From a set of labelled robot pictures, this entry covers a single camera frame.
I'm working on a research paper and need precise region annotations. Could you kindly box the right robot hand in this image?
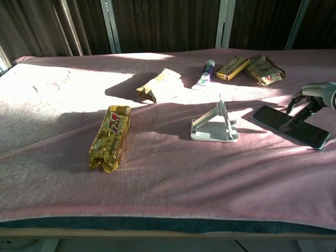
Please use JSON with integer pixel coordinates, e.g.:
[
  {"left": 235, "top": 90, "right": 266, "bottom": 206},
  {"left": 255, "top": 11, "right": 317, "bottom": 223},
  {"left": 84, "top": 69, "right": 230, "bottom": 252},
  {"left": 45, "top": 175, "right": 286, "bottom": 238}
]
[{"left": 286, "top": 82, "right": 336, "bottom": 124}]

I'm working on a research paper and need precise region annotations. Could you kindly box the black smartphone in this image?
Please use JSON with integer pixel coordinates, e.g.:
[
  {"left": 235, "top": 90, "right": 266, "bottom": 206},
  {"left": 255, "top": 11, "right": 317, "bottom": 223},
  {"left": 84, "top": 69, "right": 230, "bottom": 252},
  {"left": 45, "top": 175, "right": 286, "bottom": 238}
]
[{"left": 252, "top": 105, "right": 331, "bottom": 150}]

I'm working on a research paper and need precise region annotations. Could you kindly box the white phone stand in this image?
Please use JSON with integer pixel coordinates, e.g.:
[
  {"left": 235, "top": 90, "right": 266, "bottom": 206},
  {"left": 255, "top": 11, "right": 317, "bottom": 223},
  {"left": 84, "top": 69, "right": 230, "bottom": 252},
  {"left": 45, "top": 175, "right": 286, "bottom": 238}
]
[{"left": 190, "top": 93, "right": 239, "bottom": 143}]

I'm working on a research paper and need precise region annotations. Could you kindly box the brown gold snack bag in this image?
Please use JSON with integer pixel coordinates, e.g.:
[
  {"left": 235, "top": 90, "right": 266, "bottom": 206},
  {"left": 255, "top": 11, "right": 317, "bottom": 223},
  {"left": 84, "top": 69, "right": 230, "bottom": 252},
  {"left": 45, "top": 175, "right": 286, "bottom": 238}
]
[{"left": 244, "top": 54, "right": 286, "bottom": 87}]

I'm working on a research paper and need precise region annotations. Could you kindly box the yellow rectangular box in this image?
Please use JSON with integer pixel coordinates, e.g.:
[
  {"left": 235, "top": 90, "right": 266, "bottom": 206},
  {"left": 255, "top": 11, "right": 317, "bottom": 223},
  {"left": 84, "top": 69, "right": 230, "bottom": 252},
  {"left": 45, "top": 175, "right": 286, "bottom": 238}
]
[{"left": 215, "top": 56, "right": 250, "bottom": 81}]

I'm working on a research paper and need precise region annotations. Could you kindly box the purple white tube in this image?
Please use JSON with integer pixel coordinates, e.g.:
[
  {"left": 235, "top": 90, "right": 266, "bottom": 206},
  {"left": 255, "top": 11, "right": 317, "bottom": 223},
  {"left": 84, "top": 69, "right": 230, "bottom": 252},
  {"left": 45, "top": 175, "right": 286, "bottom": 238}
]
[{"left": 191, "top": 59, "right": 216, "bottom": 91}]

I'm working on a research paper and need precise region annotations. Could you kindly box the pale gold snack wrapper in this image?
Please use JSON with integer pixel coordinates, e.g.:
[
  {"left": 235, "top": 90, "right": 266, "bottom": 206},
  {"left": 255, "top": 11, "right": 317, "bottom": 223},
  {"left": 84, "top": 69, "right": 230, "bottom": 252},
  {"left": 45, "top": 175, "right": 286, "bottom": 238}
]
[{"left": 135, "top": 68, "right": 183, "bottom": 103}]

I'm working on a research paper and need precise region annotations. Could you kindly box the pink table cloth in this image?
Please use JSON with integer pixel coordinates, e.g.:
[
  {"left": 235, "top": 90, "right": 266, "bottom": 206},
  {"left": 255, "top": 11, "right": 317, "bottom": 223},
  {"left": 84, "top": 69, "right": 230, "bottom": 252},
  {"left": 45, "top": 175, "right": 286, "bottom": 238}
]
[{"left": 0, "top": 48, "right": 336, "bottom": 230}]

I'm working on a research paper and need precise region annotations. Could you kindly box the dark curtain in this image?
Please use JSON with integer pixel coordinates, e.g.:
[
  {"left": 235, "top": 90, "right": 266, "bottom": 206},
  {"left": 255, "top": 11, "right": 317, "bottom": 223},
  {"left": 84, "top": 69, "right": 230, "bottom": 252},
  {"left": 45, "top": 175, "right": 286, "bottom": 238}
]
[{"left": 0, "top": 0, "right": 336, "bottom": 69}]

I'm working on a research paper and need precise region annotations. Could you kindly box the gold snack pack red print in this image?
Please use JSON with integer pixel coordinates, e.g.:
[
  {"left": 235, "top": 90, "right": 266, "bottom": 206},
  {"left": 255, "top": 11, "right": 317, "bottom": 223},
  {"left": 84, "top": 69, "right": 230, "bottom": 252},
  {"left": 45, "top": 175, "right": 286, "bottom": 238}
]
[{"left": 88, "top": 105, "right": 131, "bottom": 174}]

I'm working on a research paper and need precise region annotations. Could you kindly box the white metal frame post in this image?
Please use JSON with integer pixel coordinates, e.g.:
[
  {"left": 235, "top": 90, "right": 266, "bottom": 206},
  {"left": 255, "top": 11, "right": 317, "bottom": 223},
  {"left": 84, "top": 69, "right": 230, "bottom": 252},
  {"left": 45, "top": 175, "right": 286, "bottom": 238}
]
[
  {"left": 100, "top": 0, "right": 122, "bottom": 55},
  {"left": 215, "top": 0, "right": 236, "bottom": 49},
  {"left": 284, "top": 0, "right": 312, "bottom": 50}
]

